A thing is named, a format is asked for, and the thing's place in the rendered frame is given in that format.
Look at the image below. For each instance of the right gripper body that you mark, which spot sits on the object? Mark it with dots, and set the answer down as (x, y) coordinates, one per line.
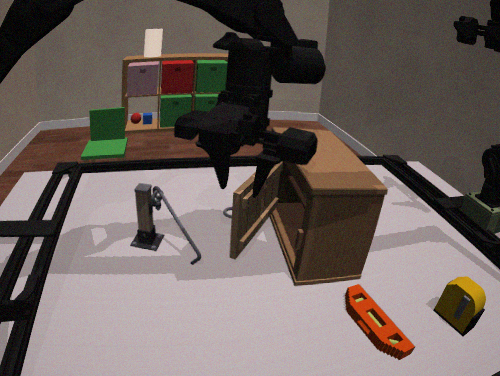
(489, 42)

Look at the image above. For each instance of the orange torpedo level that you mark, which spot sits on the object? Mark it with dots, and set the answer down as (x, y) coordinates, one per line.
(376, 324)

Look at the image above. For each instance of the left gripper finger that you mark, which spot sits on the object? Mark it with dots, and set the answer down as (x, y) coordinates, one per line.
(263, 162)
(221, 163)

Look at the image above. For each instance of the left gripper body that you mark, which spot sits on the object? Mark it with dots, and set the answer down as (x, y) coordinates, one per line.
(294, 145)

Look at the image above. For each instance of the brown wooden cabinet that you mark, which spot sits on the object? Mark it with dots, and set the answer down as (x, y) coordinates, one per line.
(332, 234)

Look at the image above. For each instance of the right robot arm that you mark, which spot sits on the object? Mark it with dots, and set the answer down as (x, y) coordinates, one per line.
(490, 193)

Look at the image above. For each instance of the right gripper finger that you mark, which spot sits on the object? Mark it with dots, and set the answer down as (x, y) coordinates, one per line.
(494, 33)
(464, 28)

